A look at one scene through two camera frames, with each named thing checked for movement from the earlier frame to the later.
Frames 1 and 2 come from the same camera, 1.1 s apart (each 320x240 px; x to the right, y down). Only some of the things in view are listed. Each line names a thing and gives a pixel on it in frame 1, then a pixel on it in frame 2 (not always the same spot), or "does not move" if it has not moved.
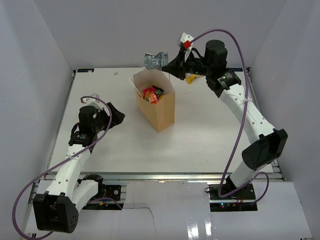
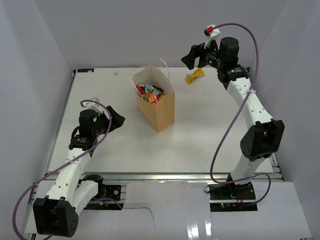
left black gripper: [117, 117] does not move
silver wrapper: [156, 62] -> [150, 87]
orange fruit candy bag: [151, 97] does not move
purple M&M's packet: [158, 91] does not move
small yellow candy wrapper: [190, 77] does not move
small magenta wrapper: [151, 89] -> [141, 88]
